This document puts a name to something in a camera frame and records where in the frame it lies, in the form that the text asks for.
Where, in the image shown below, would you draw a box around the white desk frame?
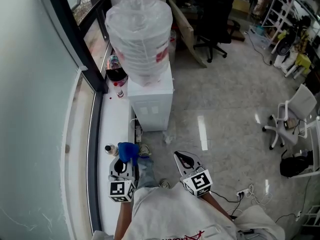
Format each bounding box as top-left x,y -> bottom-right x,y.
287,116 -> 320,180

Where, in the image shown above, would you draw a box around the person's right forearm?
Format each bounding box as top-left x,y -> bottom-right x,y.
202,191 -> 233,221

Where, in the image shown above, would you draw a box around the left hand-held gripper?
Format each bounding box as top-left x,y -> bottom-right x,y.
107,156 -> 137,203

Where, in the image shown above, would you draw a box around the black round fan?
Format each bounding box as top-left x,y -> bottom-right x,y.
276,37 -> 294,58

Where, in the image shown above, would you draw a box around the leaning wooden board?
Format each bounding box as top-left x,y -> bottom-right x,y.
166,0 -> 208,69

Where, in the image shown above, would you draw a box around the clear bottle with black cap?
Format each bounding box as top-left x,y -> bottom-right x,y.
104,143 -> 120,157

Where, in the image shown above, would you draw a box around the colourful motorcycle helmet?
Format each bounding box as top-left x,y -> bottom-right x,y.
104,54 -> 129,87

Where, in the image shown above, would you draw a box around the crumpled clear plastic scrap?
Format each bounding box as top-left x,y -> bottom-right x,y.
162,131 -> 175,145

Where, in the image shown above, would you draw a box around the tan cardboard box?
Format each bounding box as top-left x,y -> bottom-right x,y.
232,0 -> 251,13

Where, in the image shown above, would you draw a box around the plastic-wrapped water jug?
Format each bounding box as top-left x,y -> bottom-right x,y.
104,0 -> 174,87

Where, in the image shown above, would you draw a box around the yellow stool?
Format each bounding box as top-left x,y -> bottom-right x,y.
294,53 -> 312,75

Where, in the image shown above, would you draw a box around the black backpack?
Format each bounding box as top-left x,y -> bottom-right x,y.
279,150 -> 313,179

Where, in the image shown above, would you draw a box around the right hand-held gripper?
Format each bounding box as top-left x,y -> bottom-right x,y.
174,150 -> 213,198

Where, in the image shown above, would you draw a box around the black window frame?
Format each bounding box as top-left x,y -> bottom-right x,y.
37,0 -> 110,94

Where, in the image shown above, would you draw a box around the white office chair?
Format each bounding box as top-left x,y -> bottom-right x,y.
262,83 -> 318,150

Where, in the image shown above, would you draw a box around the small bottle with red cap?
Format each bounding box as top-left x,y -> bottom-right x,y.
112,81 -> 125,99

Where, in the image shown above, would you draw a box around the black office chair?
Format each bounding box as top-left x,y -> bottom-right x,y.
193,0 -> 241,64

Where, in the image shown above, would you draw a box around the white window sill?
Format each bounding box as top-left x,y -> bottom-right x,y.
98,41 -> 136,235

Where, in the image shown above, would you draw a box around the white cable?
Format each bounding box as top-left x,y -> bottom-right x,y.
246,182 -> 273,207

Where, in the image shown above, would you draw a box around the person's blue jeans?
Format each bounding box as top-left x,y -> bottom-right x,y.
136,156 -> 156,189

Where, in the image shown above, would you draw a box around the person's left sneaker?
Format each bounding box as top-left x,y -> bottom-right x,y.
138,143 -> 153,158

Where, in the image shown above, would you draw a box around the white water dispenser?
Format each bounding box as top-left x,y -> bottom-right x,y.
127,61 -> 175,132

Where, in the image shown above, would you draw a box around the white metal shelf rack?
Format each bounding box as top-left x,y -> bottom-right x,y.
261,0 -> 298,56

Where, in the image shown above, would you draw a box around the person's left forearm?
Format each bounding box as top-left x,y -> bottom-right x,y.
113,200 -> 136,240

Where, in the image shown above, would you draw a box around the person's white shirt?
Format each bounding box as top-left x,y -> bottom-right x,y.
91,183 -> 286,240

